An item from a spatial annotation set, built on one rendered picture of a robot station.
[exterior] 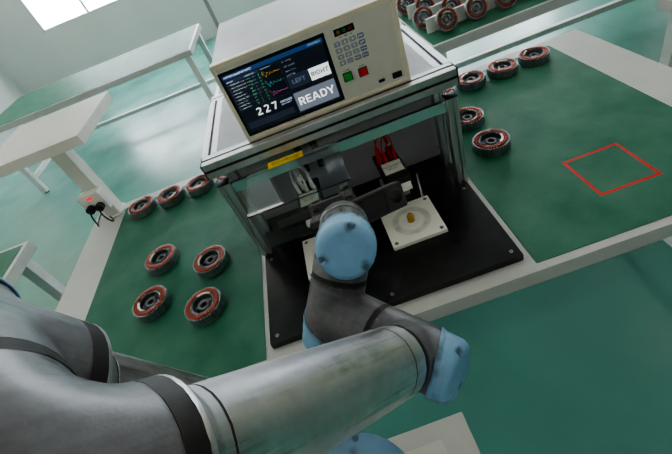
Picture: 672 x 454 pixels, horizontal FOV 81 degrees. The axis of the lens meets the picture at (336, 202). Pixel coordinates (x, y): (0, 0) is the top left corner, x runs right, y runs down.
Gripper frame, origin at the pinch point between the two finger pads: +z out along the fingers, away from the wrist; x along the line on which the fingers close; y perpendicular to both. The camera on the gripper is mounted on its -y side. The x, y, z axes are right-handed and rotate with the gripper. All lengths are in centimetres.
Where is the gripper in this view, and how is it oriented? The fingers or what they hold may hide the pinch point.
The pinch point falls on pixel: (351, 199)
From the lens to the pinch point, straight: 81.8
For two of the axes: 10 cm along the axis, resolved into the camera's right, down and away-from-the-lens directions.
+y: -9.3, 3.5, 0.6
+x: 3.6, 9.2, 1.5
